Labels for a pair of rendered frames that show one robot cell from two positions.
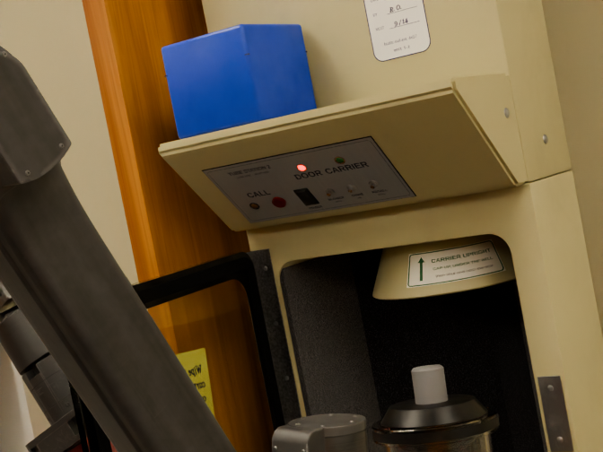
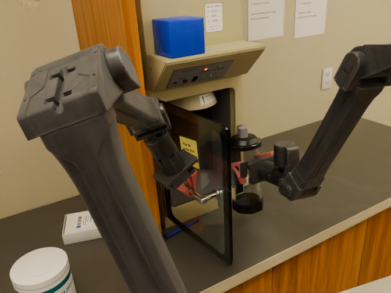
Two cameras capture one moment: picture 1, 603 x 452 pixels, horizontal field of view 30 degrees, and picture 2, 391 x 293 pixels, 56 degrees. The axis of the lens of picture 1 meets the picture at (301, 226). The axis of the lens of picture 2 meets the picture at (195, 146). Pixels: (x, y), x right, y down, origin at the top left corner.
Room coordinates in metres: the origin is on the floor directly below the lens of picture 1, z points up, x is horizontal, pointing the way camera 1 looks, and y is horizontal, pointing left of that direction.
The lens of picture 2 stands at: (0.62, 0.91, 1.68)
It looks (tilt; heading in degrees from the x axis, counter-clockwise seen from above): 24 degrees down; 297
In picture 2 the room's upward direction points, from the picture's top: 4 degrees counter-clockwise
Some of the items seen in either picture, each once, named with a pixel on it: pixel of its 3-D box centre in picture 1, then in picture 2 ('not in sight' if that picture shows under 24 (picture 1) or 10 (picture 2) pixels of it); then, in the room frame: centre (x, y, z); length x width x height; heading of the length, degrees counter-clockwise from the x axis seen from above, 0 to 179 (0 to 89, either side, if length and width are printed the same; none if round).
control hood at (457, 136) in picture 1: (335, 163); (208, 67); (1.04, -0.04, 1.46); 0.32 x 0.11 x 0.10; 56
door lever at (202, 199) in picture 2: not in sight; (199, 192); (0.98, 0.19, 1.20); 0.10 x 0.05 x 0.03; 152
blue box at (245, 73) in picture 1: (240, 81); (178, 36); (1.09, 0.03, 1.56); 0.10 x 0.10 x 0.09; 56
